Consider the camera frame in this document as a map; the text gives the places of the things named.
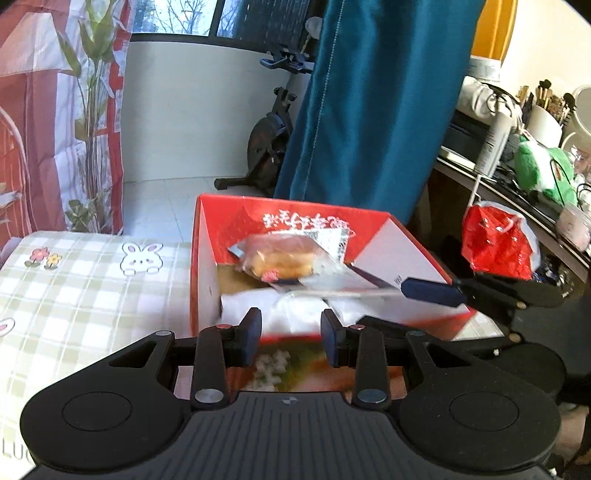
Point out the blue curtain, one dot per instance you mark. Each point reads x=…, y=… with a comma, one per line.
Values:
x=369, y=106

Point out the red plastic bag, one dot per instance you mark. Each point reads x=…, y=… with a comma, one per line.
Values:
x=494, y=244

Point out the black exercise bike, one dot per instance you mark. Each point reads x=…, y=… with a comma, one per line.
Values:
x=268, y=143

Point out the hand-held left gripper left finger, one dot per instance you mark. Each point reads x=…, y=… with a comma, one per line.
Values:
x=251, y=334

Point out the round white mirror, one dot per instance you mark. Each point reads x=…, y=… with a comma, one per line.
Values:
x=579, y=113

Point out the pink printed backdrop cloth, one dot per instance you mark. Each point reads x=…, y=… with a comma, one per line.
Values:
x=55, y=115

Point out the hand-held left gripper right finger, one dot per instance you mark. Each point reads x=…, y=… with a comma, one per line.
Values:
x=330, y=339

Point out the dark desk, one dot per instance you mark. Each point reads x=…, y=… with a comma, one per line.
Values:
x=508, y=198

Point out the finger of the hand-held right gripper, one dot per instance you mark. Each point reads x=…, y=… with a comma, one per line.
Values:
x=392, y=325
x=429, y=290

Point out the bread packet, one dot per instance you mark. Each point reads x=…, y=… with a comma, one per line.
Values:
x=277, y=258

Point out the yellow curtain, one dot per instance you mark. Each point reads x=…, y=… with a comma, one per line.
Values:
x=494, y=27

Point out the white tissue roll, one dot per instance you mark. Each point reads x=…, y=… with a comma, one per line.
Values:
x=485, y=69

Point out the white makeup brush holder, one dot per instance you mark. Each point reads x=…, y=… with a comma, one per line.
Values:
x=547, y=124

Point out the white spray bottle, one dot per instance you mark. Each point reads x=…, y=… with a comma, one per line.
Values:
x=494, y=143

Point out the white soft packet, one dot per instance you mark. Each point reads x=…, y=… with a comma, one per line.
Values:
x=291, y=309

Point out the dark framed window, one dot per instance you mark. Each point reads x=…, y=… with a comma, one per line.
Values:
x=184, y=18

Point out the checkered bunny tablecloth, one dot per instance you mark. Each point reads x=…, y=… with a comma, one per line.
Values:
x=92, y=295

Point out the green plastic bag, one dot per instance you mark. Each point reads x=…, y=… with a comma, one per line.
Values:
x=538, y=168

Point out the red cardboard box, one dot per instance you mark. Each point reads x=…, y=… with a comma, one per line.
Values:
x=207, y=258

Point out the black storage case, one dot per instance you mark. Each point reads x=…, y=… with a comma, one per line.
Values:
x=464, y=136

